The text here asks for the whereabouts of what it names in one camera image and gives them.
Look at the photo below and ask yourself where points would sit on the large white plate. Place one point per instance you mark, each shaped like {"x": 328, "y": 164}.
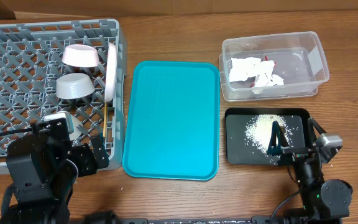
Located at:
{"x": 111, "y": 66}

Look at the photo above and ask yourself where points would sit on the pink bowl with food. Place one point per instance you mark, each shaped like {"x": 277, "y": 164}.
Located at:
{"x": 78, "y": 55}

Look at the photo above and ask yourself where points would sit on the black rectangular tray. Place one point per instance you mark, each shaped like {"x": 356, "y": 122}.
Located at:
{"x": 235, "y": 125}

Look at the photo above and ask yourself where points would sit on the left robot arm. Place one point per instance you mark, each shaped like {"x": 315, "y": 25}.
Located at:
{"x": 44, "y": 166}

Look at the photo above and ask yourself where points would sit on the grey bowl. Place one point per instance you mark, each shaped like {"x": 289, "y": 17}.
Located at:
{"x": 73, "y": 86}

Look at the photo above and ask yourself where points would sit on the pile of white rice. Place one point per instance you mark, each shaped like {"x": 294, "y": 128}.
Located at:
{"x": 257, "y": 137}

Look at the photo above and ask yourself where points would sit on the clear plastic waste bin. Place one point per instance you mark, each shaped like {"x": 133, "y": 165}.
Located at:
{"x": 300, "y": 61}

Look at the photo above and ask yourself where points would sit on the grey plastic dishwasher rack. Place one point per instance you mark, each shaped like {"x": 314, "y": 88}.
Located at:
{"x": 31, "y": 63}

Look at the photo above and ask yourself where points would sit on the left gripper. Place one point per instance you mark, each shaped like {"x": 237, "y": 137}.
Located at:
{"x": 89, "y": 165}

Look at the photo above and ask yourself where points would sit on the white wrapper waste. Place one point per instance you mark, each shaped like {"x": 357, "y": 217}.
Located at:
{"x": 260, "y": 69}

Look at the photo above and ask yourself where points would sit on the teal plastic serving tray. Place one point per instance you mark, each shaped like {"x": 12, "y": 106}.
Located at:
{"x": 172, "y": 127}

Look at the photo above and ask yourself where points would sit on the wooden chopstick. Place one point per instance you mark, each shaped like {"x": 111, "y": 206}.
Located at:
{"x": 105, "y": 119}

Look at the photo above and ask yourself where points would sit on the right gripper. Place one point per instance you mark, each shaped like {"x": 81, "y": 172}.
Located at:
{"x": 298, "y": 152}

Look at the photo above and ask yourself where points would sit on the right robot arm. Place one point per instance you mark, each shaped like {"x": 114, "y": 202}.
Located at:
{"x": 317, "y": 200}

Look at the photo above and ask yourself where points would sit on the white paper cup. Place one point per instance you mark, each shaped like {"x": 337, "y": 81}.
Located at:
{"x": 76, "y": 132}

